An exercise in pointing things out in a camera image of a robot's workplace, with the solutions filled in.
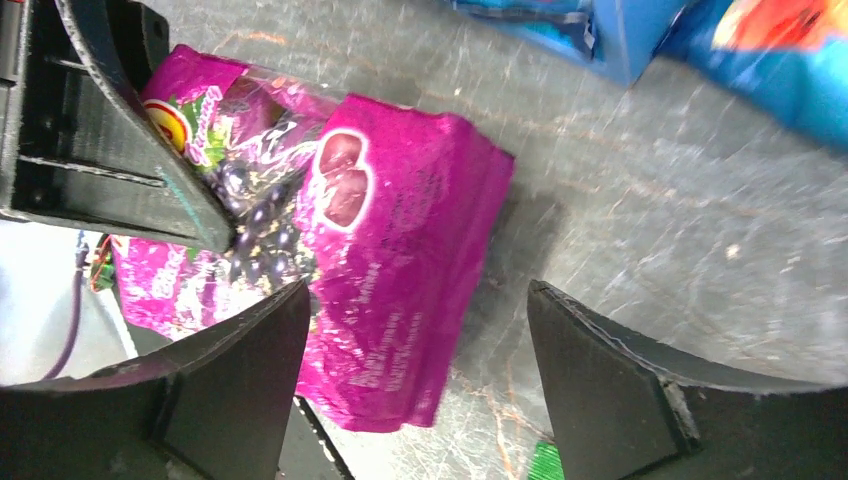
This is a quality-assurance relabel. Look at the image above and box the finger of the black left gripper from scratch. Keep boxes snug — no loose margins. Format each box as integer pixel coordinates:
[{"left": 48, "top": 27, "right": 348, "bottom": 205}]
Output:
[
  {"left": 1, "top": 0, "right": 235, "bottom": 252},
  {"left": 276, "top": 396, "right": 355, "bottom": 480}
]

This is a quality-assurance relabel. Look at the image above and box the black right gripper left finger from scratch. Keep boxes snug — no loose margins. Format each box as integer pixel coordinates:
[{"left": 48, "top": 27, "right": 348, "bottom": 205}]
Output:
[{"left": 1, "top": 282, "right": 310, "bottom": 479}]

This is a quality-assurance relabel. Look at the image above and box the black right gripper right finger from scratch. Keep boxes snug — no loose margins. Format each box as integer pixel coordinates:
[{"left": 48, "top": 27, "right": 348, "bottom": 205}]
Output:
[{"left": 527, "top": 280, "right": 847, "bottom": 479}]

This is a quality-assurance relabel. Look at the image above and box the green Fox's candy bag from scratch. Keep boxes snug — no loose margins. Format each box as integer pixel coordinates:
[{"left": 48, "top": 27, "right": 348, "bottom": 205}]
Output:
[{"left": 526, "top": 441, "right": 565, "bottom": 480}]

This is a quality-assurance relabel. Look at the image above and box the purple 100 candy bag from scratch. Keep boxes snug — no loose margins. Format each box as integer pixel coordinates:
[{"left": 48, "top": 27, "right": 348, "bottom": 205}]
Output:
[{"left": 111, "top": 45, "right": 515, "bottom": 433}]

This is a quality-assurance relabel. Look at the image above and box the blue Blendy candy bag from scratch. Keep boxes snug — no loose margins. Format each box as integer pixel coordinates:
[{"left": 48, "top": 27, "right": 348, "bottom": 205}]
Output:
[{"left": 658, "top": 0, "right": 847, "bottom": 151}]

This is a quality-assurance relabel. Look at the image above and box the blue pink yellow shelf unit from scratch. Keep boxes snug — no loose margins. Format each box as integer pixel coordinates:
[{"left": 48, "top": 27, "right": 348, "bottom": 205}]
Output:
[{"left": 449, "top": 0, "right": 690, "bottom": 86}]

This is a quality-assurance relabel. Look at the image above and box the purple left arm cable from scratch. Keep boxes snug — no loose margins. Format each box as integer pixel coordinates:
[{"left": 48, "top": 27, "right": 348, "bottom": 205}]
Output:
[{"left": 42, "top": 231, "right": 91, "bottom": 382}]

